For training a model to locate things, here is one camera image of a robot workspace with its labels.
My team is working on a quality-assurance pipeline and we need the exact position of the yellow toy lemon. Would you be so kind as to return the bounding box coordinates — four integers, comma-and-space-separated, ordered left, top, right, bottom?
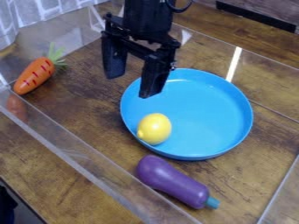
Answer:
136, 113, 172, 145

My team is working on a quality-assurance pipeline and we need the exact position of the blue round tray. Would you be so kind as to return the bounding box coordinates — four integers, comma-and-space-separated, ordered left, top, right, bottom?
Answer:
120, 68, 254, 161

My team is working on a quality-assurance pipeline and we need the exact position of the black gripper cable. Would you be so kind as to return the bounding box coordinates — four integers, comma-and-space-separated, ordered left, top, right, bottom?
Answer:
164, 0, 194, 14

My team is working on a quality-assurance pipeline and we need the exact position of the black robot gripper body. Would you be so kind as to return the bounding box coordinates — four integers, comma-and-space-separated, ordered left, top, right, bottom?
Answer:
102, 0, 183, 58

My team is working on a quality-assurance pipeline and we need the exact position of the black bar in background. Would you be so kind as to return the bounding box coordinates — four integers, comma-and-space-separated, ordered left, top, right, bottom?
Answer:
216, 0, 297, 33

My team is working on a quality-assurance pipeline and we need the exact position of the orange toy carrot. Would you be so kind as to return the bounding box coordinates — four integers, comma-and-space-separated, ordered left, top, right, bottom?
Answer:
14, 43, 67, 95

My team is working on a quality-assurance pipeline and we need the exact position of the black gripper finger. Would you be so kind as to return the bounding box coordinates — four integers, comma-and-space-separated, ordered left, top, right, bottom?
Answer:
102, 32, 127, 79
139, 52, 175, 99

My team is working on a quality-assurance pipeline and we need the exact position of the clear acrylic enclosure wall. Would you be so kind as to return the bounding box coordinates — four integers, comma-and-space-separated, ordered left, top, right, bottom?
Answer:
0, 0, 299, 224

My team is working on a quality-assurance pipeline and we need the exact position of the purple toy eggplant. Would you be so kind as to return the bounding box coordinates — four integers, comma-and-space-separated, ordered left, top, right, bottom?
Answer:
136, 155, 221, 209

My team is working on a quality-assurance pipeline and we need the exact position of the white patterned curtain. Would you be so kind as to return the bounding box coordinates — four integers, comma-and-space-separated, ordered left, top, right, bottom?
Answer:
0, 0, 108, 51

